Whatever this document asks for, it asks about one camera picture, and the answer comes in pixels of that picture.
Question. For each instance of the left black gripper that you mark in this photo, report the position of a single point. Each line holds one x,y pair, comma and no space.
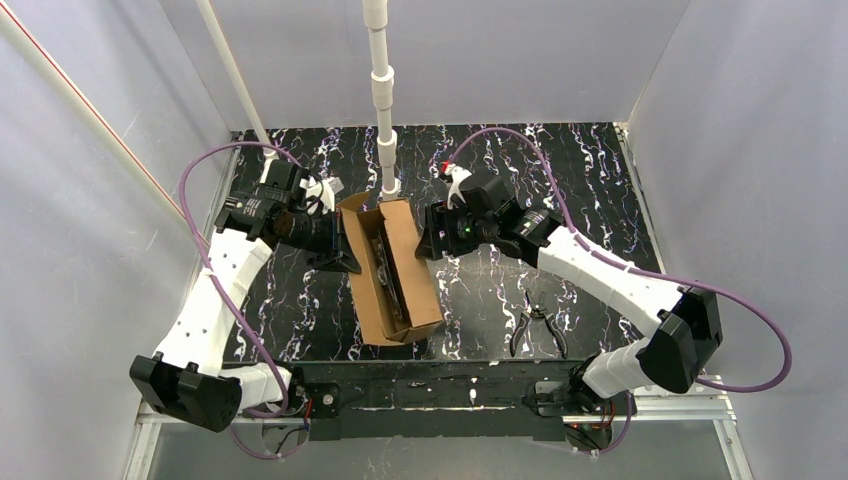
334,238

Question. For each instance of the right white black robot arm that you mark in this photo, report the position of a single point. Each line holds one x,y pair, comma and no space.
680,326

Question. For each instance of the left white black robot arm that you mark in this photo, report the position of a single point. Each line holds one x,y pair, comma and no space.
212,305

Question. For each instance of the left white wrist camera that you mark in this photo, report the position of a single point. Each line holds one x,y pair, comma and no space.
320,195

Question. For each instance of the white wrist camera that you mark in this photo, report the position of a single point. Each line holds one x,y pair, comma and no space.
454,176
320,195

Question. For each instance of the blue packaged item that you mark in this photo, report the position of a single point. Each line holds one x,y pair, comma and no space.
388,278

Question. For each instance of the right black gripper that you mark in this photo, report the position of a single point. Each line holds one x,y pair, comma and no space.
433,230

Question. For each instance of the brown cardboard express box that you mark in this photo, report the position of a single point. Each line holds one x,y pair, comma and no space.
420,293

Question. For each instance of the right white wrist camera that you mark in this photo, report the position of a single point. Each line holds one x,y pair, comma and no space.
454,176

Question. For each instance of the white PVC pipe frame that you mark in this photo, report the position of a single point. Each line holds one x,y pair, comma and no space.
134,88

